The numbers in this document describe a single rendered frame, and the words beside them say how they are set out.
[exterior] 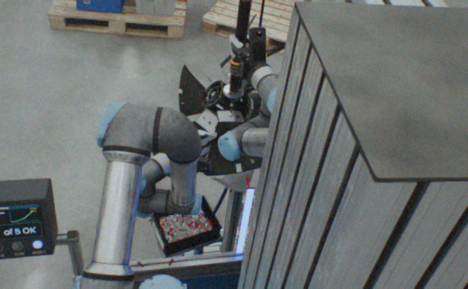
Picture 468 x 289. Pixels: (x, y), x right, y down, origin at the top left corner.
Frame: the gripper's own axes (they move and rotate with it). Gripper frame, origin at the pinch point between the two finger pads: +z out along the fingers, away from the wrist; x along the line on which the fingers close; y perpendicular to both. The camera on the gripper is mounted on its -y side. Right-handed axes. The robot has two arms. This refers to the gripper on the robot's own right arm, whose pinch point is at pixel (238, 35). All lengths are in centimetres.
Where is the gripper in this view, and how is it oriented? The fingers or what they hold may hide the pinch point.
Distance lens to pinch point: 152.6
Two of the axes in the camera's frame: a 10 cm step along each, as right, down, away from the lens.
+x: 9.3, -1.6, 3.3
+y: -1.1, 7.4, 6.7
